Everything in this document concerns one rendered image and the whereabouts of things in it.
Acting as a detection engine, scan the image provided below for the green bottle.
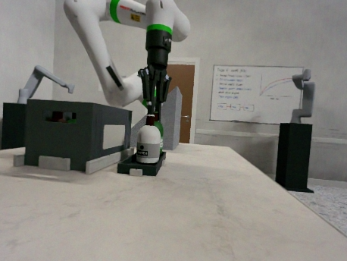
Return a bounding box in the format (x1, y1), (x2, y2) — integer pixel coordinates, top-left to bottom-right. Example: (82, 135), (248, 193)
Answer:
(67, 112), (76, 124)
(153, 112), (164, 154)

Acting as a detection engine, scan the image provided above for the white bottle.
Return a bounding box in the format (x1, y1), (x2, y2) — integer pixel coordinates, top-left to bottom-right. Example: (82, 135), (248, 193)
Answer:
(136, 115), (161, 165)

